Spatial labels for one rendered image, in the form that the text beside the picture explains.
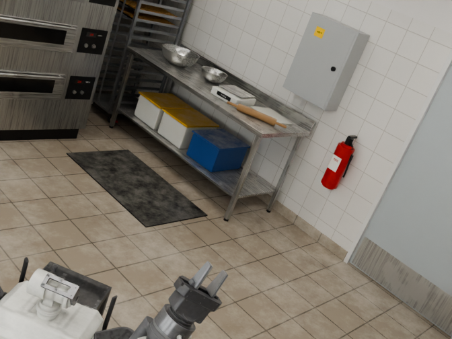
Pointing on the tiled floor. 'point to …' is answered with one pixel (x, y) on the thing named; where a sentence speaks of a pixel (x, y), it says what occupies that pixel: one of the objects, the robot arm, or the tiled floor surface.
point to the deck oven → (50, 64)
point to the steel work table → (303, 124)
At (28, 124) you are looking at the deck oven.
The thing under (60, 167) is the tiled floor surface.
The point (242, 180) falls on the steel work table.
